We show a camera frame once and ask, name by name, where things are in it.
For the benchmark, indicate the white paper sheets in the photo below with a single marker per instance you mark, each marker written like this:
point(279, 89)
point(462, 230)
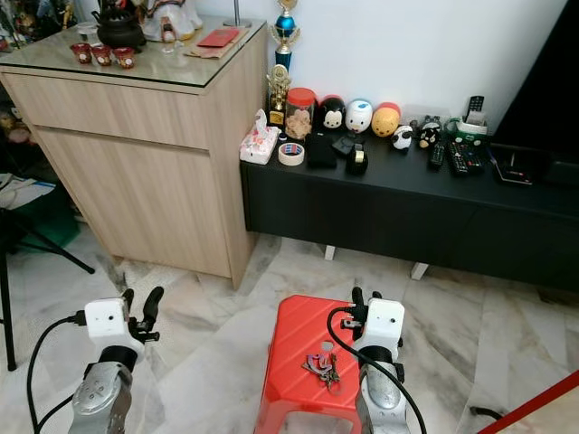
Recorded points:
point(25, 190)

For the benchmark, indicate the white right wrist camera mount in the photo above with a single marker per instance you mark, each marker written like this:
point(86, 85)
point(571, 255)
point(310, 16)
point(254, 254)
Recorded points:
point(385, 324)

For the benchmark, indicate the tall blue gold trophy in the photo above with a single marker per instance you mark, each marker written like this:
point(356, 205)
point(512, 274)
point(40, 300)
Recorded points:
point(286, 30)

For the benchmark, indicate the small black cartoon figure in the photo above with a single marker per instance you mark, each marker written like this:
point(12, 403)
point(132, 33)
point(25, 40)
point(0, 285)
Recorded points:
point(429, 133)

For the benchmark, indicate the white patterned tissue box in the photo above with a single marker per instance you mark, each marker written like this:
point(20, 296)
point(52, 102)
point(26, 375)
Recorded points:
point(260, 143)

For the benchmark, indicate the flat red packet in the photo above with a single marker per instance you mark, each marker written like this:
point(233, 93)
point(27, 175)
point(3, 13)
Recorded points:
point(219, 38)

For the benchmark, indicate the small gold trophy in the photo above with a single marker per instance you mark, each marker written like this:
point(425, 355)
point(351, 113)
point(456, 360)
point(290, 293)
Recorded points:
point(278, 90)

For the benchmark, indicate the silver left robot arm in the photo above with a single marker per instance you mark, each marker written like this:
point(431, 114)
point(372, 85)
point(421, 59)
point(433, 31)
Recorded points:
point(99, 402)

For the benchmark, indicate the small white panda figure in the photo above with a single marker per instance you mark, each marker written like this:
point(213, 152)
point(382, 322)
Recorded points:
point(403, 137)

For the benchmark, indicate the white robed figurine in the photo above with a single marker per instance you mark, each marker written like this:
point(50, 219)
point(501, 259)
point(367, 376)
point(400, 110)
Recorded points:
point(172, 18)

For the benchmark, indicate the green box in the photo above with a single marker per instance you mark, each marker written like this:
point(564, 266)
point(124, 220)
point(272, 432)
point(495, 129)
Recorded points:
point(54, 221)

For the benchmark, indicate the yellow bear plush toy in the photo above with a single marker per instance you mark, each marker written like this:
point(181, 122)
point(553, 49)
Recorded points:
point(385, 120)

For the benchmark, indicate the black tape dispenser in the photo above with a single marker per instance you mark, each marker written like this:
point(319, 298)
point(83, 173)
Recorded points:
point(357, 161)

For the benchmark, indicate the white tape roll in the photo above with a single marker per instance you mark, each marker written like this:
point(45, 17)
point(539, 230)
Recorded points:
point(291, 154)

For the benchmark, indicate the black iron teapot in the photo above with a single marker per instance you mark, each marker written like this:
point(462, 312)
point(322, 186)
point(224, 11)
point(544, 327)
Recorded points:
point(119, 30)

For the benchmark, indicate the small red cup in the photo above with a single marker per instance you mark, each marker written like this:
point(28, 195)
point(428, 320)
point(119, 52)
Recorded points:
point(81, 53)
point(102, 55)
point(124, 58)

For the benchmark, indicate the black television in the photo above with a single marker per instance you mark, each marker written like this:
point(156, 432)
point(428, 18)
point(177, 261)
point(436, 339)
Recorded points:
point(543, 81)

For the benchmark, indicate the wide black remote control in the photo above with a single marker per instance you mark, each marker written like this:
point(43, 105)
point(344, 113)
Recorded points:
point(467, 158)

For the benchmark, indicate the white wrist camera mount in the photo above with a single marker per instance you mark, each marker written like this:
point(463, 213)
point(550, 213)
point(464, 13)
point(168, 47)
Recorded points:
point(106, 316)
point(385, 324)

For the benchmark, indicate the black wallet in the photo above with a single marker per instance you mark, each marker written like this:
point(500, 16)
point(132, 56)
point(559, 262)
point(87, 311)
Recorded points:
point(321, 151)

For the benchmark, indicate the black low tv console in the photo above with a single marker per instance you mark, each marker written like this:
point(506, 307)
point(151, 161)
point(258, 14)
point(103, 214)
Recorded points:
point(398, 217)

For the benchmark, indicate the black mouse plush toy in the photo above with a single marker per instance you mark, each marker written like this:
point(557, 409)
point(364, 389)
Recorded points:
point(331, 115)

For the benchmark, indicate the white round plush toy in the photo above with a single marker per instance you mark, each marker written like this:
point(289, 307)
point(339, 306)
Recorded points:
point(358, 116)

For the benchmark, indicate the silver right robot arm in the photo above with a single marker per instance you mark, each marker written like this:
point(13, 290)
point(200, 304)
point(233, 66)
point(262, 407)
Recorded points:
point(383, 402)

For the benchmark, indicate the black tripod stand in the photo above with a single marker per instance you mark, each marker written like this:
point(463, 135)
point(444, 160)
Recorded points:
point(7, 298)

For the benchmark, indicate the slim black remote control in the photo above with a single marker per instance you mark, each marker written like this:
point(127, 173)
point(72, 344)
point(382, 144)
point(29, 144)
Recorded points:
point(437, 155)

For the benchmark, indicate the clear jar red lid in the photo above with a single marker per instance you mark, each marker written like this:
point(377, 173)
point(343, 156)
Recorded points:
point(299, 113)

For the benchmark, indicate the red plastic stool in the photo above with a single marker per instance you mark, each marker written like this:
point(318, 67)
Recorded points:
point(303, 325)

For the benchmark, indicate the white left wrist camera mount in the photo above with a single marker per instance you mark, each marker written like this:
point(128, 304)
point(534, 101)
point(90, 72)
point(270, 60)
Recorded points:
point(106, 316)

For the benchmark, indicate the light wooden cabinet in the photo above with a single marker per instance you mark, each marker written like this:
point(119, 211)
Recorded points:
point(136, 181)

